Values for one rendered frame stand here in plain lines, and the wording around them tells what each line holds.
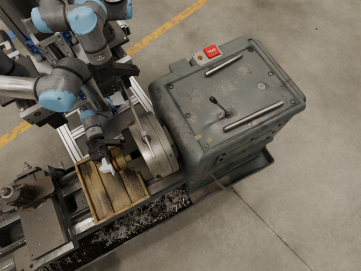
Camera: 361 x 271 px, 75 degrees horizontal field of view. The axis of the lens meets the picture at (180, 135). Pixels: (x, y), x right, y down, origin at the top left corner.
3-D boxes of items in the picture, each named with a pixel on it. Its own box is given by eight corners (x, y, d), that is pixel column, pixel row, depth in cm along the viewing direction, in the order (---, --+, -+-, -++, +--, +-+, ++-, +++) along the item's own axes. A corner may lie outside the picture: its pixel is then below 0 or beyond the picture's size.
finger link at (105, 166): (104, 179, 107) (98, 162, 110) (116, 173, 108) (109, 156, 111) (102, 178, 104) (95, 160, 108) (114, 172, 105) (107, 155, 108)
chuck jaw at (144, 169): (148, 151, 109) (159, 172, 103) (150, 156, 113) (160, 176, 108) (126, 162, 107) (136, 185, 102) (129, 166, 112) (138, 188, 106)
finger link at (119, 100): (116, 110, 92) (106, 92, 85) (130, 104, 93) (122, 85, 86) (118, 115, 90) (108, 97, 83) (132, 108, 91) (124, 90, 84)
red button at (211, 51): (213, 47, 113) (214, 43, 111) (219, 55, 111) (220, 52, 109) (202, 51, 112) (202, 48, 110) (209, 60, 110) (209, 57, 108)
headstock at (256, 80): (236, 76, 152) (252, 28, 116) (281, 136, 136) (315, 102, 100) (153, 115, 143) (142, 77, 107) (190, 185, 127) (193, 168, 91)
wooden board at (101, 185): (125, 141, 137) (123, 139, 133) (151, 198, 125) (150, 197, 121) (76, 165, 133) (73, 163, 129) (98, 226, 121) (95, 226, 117)
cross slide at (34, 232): (45, 165, 127) (40, 163, 123) (69, 242, 113) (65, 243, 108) (14, 179, 124) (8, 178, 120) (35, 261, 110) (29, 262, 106)
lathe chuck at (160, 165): (147, 125, 132) (139, 102, 102) (173, 176, 125) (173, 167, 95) (132, 133, 131) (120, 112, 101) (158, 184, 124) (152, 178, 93)
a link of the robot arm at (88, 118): (96, 114, 125) (91, 106, 117) (103, 130, 121) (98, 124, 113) (82, 120, 124) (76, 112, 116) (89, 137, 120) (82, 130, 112)
